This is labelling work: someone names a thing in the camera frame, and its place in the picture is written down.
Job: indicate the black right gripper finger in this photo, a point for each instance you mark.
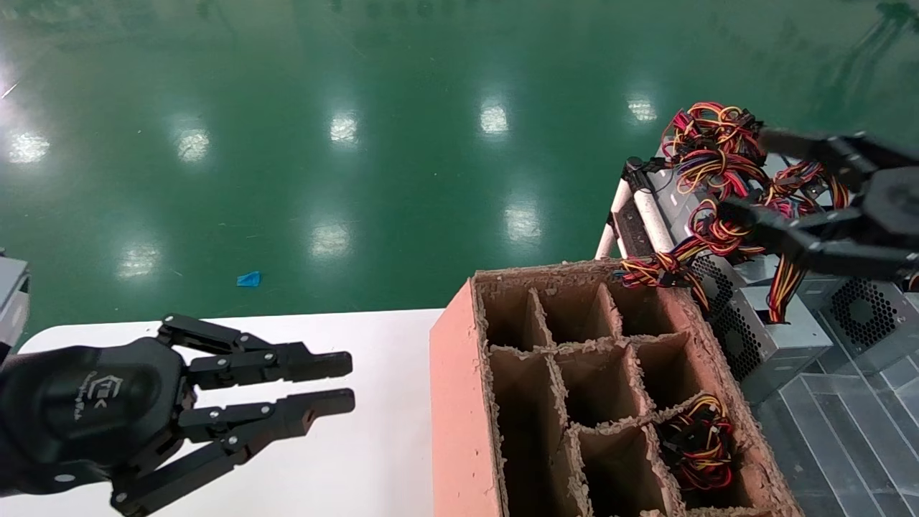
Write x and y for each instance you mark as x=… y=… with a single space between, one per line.
x=826 y=147
x=826 y=244

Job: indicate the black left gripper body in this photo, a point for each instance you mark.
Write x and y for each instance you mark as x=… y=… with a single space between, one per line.
x=79 y=409

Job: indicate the clear plastic rack panels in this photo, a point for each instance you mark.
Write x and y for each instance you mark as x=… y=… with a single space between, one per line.
x=847 y=445

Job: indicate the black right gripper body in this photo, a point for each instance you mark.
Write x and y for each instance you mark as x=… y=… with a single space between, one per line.
x=897 y=208

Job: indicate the white rack pipe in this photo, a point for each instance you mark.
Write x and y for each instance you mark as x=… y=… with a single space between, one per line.
x=655 y=222
x=607 y=237

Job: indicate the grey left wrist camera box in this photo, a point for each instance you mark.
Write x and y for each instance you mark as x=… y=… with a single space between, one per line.
x=11 y=294

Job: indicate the brown cardboard divider box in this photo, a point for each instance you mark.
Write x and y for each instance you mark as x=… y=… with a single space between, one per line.
x=459 y=416

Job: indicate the black roller track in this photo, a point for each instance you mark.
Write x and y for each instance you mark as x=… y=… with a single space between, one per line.
x=633 y=230

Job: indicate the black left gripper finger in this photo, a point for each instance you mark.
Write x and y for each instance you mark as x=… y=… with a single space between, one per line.
x=273 y=365
x=287 y=416

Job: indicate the black pipe joint connector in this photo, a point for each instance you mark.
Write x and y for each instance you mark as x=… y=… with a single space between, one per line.
x=639 y=171

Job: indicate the blue scrap on floor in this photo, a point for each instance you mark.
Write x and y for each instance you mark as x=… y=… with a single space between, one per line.
x=249 y=279

